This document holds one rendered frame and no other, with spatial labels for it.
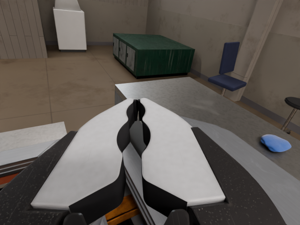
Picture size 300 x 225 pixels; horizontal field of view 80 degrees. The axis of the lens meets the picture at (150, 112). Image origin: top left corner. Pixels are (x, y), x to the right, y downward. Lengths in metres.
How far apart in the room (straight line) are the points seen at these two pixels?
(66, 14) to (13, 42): 1.44
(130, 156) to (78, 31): 5.11
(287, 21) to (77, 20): 4.66
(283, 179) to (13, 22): 5.18
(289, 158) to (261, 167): 0.19
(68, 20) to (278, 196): 5.57
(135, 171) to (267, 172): 0.50
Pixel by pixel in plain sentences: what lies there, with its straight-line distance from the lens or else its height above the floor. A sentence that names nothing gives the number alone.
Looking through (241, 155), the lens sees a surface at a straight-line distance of 0.76.
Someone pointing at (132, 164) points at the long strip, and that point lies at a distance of 0.87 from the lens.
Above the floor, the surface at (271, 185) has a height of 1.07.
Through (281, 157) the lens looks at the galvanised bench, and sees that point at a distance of 0.90.
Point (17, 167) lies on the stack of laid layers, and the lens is 1.00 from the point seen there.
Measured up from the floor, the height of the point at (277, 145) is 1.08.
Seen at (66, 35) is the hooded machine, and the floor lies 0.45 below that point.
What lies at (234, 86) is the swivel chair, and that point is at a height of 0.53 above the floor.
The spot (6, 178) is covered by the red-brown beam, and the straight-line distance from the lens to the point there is 1.05.
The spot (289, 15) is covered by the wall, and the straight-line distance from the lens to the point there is 3.73.
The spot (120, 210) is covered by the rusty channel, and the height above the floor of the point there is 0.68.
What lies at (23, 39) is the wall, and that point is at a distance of 5.28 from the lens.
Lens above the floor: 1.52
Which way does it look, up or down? 32 degrees down
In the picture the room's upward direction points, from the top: 8 degrees clockwise
